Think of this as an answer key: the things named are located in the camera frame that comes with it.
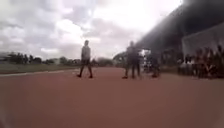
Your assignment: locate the person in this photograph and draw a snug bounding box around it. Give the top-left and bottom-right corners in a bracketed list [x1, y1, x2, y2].
[76, 39, 94, 80]
[121, 40, 142, 80]

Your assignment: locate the red running track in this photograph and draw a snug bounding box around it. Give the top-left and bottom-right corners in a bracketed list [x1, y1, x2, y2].
[0, 66, 224, 128]

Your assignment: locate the row of trees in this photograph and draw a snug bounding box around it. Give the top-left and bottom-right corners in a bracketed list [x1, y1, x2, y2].
[0, 51, 114, 67]

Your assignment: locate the grass field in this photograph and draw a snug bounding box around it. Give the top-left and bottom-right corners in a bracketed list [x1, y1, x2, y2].
[0, 62, 84, 75]

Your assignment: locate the group of people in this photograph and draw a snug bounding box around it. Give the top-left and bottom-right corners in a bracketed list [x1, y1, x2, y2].
[177, 44, 224, 80]

